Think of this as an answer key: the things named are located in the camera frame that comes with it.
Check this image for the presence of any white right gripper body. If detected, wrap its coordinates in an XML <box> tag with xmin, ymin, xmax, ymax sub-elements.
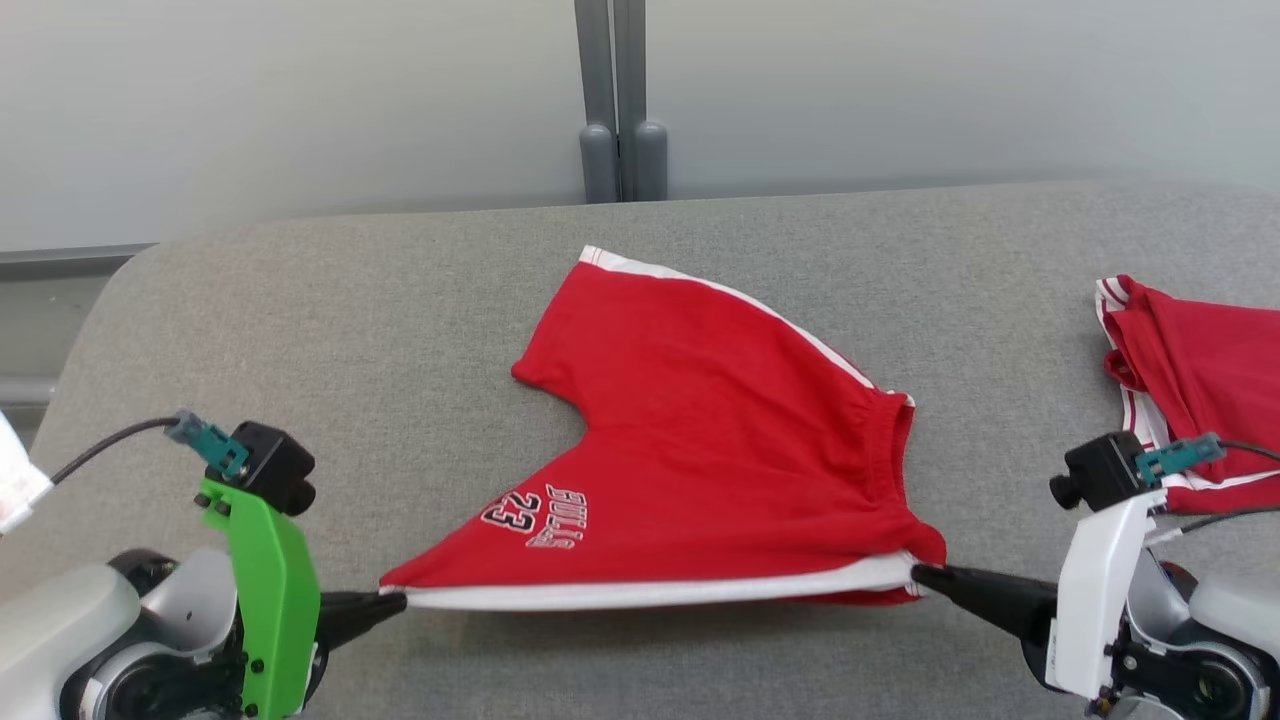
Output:
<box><xmin>1045</xmin><ymin>488</ymin><xmax>1169</xmax><ymax>701</ymax></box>

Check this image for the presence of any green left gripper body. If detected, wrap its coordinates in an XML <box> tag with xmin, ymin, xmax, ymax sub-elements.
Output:
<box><xmin>197</xmin><ymin>478</ymin><xmax>323</xmax><ymax>719</ymax></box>

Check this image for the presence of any grey wall base rail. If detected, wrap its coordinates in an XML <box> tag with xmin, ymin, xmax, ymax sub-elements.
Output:
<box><xmin>0</xmin><ymin>243</ymin><xmax>157</xmax><ymax>282</ymax></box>

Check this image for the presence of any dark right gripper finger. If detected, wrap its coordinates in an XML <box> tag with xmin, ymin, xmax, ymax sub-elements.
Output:
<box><xmin>912</xmin><ymin>574</ymin><xmax>1059</xmax><ymax>647</ymax></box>
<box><xmin>912</xmin><ymin>564</ymin><xmax>1060</xmax><ymax>612</ymax></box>

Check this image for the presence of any black right cable teal plug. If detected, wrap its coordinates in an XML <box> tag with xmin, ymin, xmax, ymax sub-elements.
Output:
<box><xmin>1136</xmin><ymin>431</ymin><xmax>1280</xmax><ymax>543</ymax></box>

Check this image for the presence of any red Bulls 23 jersey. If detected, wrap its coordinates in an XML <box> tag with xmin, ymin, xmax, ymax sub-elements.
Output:
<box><xmin>1095</xmin><ymin>275</ymin><xmax>1280</xmax><ymax>517</ymax></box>

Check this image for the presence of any red shorts white side stripe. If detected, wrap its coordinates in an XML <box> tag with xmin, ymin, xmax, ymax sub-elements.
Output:
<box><xmin>380</xmin><ymin>245</ymin><xmax>948</xmax><ymax>613</ymax></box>

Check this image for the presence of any grey partition post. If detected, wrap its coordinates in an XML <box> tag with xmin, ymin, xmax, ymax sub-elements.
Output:
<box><xmin>612</xmin><ymin>0</ymin><xmax>669</xmax><ymax>202</ymax></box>
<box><xmin>574</xmin><ymin>0</ymin><xmax>621</xmax><ymax>204</ymax></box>

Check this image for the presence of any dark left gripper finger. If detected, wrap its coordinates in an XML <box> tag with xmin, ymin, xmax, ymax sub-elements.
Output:
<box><xmin>320</xmin><ymin>605</ymin><xmax>402</xmax><ymax>653</ymax></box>
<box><xmin>320</xmin><ymin>590</ymin><xmax>409</xmax><ymax>622</ymax></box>

